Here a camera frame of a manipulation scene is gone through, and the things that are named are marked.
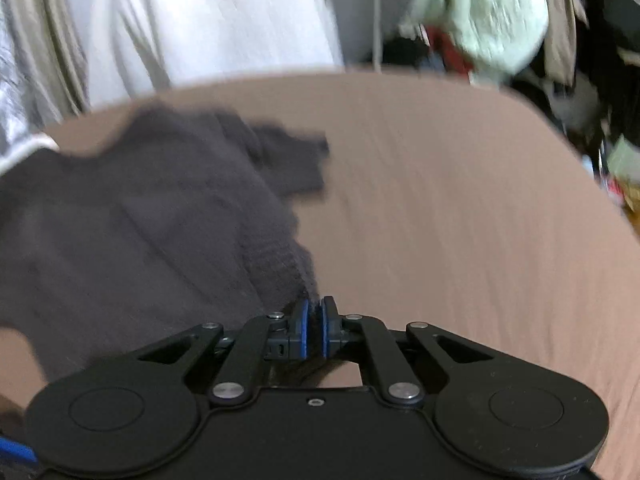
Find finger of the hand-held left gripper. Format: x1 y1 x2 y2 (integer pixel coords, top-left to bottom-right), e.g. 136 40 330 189
0 434 39 464

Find beige hanging garment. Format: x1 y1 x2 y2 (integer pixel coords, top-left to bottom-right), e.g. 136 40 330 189
542 0 591 86

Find light green garment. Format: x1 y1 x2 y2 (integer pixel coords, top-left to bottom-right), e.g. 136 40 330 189
400 0 551 86

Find black jacket white piping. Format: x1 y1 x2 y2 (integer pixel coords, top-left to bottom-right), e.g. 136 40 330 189
597 0 640 66

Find dark brown knit sweater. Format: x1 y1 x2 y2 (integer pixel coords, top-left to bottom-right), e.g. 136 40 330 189
0 105 346 391

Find white fleece blanket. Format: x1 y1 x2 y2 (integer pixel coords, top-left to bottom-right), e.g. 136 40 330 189
75 0 346 106

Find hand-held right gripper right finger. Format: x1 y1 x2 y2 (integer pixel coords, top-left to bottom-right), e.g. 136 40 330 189
320 295 496 406

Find grey rack pole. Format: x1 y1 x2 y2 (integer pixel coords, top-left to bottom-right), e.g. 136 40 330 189
370 0 386 73

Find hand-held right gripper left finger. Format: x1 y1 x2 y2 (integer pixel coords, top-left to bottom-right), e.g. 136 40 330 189
136 299 312 407

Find red garment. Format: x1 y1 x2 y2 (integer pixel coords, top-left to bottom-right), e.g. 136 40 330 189
425 25 476 78

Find beige curtain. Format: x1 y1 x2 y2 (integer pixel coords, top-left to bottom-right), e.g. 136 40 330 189
0 0 91 126

